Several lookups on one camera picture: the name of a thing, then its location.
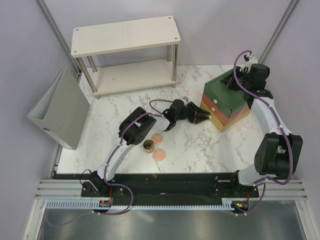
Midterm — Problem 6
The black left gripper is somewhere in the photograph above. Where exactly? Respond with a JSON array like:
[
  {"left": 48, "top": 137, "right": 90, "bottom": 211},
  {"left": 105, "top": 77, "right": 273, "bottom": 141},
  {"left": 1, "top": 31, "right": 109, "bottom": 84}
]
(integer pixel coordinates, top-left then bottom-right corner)
[{"left": 175, "top": 102, "right": 210, "bottom": 126}]

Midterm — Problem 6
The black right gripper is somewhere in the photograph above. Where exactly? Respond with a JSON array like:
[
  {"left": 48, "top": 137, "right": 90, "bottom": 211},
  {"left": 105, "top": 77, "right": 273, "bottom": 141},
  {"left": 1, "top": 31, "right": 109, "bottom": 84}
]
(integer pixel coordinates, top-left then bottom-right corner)
[{"left": 220, "top": 68, "right": 250, "bottom": 94}]

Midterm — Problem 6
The coral drawer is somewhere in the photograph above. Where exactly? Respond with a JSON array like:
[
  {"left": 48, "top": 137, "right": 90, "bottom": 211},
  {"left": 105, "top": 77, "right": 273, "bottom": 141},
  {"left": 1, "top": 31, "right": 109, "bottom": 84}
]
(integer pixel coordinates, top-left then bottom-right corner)
[{"left": 202, "top": 93, "right": 228, "bottom": 125}]

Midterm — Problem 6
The yellow drawer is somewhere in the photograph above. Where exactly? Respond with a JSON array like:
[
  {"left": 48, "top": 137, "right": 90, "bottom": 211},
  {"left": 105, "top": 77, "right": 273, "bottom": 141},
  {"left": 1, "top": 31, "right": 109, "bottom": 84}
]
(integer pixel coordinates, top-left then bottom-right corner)
[{"left": 200, "top": 101, "right": 225, "bottom": 132}]

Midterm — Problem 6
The green drawer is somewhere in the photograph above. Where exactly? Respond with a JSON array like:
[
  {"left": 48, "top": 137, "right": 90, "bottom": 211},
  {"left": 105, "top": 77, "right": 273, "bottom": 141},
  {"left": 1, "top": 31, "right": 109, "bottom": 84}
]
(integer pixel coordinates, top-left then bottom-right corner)
[{"left": 202, "top": 81, "right": 232, "bottom": 118}]

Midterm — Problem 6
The gold black round jar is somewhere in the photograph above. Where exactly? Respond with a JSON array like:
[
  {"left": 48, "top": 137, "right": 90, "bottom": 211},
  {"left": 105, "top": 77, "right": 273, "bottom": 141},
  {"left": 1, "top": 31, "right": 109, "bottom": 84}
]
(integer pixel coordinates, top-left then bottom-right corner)
[{"left": 142, "top": 139, "right": 155, "bottom": 153}]

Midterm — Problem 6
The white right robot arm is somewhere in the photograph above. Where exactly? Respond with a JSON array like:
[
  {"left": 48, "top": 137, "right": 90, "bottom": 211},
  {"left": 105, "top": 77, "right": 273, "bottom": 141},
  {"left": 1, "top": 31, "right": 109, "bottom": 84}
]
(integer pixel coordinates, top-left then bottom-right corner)
[{"left": 221, "top": 63, "right": 303, "bottom": 197}]

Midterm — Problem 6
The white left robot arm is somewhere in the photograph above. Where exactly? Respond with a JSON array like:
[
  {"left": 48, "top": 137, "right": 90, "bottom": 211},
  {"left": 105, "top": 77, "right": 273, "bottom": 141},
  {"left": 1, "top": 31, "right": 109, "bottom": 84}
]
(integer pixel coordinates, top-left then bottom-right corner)
[{"left": 81, "top": 99, "right": 210, "bottom": 198}]

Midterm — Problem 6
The yellow drawer box housing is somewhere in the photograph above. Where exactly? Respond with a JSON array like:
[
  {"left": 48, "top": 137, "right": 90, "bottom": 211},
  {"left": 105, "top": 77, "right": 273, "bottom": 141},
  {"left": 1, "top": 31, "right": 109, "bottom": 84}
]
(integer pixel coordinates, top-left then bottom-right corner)
[{"left": 199, "top": 100, "right": 251, "bottom": 132}]

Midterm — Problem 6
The green drawer box housing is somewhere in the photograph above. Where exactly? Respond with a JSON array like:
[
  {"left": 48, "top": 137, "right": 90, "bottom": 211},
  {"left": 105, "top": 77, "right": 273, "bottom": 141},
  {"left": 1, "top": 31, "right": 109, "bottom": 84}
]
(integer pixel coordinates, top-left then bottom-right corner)
[{"left": 205, "top": 69, "right": 248, "bottom": 109}]

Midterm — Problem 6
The coral drawer box housing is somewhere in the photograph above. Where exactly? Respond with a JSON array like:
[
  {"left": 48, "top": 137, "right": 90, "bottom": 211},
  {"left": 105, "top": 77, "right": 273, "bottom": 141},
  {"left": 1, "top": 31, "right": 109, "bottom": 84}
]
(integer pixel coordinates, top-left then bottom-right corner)
[{"left": 200, "top": 93, "right": 250, "bottom": 126}]

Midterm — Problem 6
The white wooden two-tier shelf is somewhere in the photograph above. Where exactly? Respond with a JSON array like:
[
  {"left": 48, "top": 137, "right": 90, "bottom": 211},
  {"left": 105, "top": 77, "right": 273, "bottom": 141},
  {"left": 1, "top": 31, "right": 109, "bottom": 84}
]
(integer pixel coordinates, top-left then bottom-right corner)
[{"left": 71, "top": 15, "right": 181, "bottom": 99}]

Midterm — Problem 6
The grey file holder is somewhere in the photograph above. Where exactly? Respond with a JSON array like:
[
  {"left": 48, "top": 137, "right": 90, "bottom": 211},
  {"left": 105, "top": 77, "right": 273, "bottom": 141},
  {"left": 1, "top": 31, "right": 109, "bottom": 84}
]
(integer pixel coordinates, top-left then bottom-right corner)
[{"left": 27, "top": 66, "right": 90, "bottom": 150}]

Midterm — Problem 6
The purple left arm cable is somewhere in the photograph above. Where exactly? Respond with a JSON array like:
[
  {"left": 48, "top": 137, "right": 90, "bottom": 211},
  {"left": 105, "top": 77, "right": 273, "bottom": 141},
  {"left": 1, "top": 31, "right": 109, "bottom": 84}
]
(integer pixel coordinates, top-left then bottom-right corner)
[{"left": 47, "top": 99, "right": 176, "bottom": 227}]

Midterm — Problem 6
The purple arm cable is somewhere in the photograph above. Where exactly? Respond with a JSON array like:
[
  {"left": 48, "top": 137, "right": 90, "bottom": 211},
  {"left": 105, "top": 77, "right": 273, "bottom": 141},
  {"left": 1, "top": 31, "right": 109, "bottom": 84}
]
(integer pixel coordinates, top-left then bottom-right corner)
[
  {"left": 233, "top": 50, "right": 293, "bottom": 217},
  {"left": 47, "top": 99, "right": 176, "bottom": 227}
]

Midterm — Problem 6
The right blue cable duct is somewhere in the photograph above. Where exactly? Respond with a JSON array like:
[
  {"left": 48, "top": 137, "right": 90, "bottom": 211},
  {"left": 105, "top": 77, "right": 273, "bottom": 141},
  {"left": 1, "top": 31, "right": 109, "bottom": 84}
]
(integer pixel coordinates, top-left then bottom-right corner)
[{"left": 221, "top": 198, "right": 258, "bottom": 212}]

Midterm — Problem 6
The blue cable duct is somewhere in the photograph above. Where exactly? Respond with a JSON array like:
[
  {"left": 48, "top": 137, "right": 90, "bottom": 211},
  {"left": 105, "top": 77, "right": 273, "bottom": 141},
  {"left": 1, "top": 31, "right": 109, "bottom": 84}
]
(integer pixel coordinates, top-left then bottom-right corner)
[
  {"left": 221, "top": 198, "right": 258, "bottom": 212},
  {"left": 46, "top": 199, "right": 113, "bottom": 210}
]

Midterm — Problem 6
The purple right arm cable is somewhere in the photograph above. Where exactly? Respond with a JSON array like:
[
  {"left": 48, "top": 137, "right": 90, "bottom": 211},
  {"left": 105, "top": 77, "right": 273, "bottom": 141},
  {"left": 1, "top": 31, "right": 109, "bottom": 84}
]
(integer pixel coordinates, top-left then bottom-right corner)
[{"left": 233, "top": 50, "right": 293, "bottom": 217}]

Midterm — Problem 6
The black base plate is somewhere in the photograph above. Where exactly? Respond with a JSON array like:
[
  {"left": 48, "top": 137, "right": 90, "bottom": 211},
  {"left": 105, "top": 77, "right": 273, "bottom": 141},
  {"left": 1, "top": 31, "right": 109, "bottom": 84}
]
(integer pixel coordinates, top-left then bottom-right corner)
[{"left": 81, "top": 172, "right": 259, "bottom": 207}]

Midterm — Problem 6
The aluminium frame rail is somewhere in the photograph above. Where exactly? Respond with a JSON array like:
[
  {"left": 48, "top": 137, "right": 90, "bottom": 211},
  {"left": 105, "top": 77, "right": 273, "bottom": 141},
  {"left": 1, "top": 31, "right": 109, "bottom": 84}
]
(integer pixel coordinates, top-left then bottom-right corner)
[{"left": 35, "top": 179, "right": 308, "bottom": 201}]

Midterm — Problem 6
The left blue cable duct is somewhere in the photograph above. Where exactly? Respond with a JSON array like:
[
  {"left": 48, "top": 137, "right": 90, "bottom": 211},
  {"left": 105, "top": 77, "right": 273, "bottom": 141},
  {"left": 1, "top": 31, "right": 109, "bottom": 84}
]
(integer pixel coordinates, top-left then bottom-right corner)
[{"left": 46, "top": 199, "right": 113, "bottom": 210}]

